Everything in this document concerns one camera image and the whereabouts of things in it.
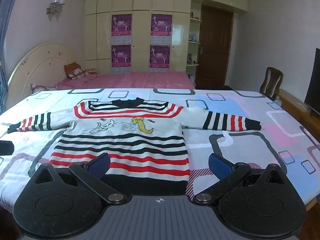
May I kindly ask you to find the orange and white pillow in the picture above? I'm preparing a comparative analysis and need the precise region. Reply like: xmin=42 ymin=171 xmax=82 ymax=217
xmin=64 ymin=62 xmax=88 ymax=80

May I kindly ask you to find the black television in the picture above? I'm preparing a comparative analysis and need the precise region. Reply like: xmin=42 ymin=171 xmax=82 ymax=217
xmin=304 ymin=47 xmax=320 ymax=117

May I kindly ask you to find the patterned white bed sheet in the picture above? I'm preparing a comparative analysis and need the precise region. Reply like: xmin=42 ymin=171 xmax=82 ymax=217
xmin=0 ymin=87 xmax=320 ymax=210

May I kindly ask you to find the grey-blue curtain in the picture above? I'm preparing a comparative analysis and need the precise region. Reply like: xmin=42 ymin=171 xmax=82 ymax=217
xmin=0 ymin=0 xmax=20 ymax=110

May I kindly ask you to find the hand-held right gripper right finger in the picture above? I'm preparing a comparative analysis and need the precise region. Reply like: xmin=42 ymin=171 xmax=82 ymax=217
xmin=193 ymin=152 xmax=288 ymax=205

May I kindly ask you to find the striped knit sweater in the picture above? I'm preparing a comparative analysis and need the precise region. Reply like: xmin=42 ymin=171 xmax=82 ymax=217
xmin=7 ymin=97 xmax=262 ymax=196

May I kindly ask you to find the pink bed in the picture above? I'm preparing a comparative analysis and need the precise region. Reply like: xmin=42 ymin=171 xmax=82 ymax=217
xmin=54 ymin=70 xmax=197 ymax=90

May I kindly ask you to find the wall lamp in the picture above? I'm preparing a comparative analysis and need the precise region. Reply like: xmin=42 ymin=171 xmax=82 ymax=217
xmin=46 ymin=0 xmax=66 ymax=15

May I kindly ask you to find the cream headboard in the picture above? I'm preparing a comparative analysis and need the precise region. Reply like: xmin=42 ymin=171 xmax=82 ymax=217
xmin=7 ymin=42 xmax=80 ymax=100

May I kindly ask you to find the brown wooden door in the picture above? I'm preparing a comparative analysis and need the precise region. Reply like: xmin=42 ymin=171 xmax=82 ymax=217
xmin=195 ymin=5 xmax=234 ymax=89

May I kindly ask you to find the purple wall poster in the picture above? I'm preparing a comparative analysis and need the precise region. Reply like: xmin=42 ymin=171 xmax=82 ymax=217
xmin=149 ymin=44 xmax=171 ymax=68
xmin=111 ymin=14 xmax=132 ymax=37
xmin=151 ymin=14 xmax=173 ymax=37
xmin=111 ymin=44 xmax=132 ymax=68

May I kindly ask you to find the open shelf unit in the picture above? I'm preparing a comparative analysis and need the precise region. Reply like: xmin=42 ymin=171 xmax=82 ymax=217
xmin=186 ymin=4 xmax=202 ymax=78

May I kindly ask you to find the cream wardrobe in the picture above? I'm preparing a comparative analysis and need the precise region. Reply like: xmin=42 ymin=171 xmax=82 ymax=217
xmin=84 ymin=0 xmax=248 ymax=75

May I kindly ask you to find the small orange pillow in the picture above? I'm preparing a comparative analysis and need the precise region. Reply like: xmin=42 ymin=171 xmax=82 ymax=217
xmin=85 ymin=67 xmax=100 ymax=78

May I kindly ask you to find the wooden chair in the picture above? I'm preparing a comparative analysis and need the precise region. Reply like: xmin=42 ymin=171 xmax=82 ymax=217
xmin=259 ymin=67 xmax=284 ymax=98

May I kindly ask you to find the white patterned pillow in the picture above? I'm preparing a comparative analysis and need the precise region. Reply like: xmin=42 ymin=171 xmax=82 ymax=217
xmin=30 ymin=83 xmax=58 ymax=93

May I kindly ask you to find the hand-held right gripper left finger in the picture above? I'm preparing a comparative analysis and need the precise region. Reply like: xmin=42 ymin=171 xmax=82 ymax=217
xmin=32 ymin=152 xmax=127 ymax=205

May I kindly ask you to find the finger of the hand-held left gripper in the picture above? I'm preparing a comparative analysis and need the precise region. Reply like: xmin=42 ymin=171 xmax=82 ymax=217
xmin=0 ymin=141 xmax=14 ymax=156

